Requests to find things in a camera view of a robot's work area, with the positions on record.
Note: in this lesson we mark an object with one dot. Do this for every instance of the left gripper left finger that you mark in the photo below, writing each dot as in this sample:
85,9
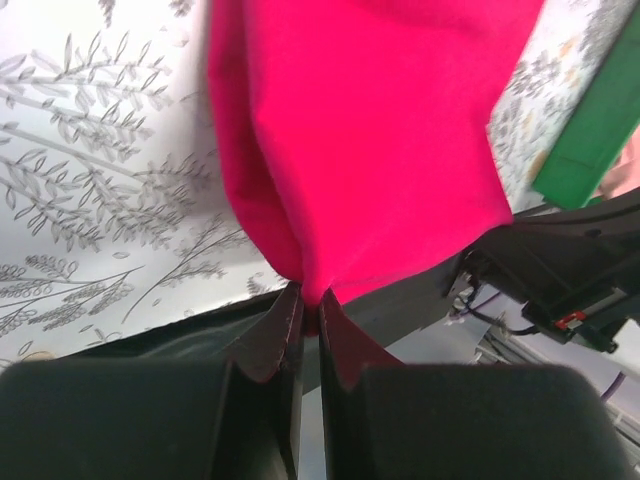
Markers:
234,416

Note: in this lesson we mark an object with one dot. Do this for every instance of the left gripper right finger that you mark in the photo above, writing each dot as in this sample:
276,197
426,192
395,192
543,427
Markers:
385,419

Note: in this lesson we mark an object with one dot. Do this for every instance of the magenta red t-shirt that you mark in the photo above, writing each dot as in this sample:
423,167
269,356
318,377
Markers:
353,138

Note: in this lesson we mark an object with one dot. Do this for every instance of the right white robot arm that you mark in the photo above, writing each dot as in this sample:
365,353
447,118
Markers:
575,273

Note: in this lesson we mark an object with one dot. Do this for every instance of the floral patterned table mat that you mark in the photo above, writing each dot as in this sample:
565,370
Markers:
114,216

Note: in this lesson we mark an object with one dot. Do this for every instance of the green plastic bin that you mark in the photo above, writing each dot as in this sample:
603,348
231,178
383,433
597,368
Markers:
602,123

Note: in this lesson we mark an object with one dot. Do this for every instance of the salmon pink t-shirt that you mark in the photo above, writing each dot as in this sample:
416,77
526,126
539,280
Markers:
623,177

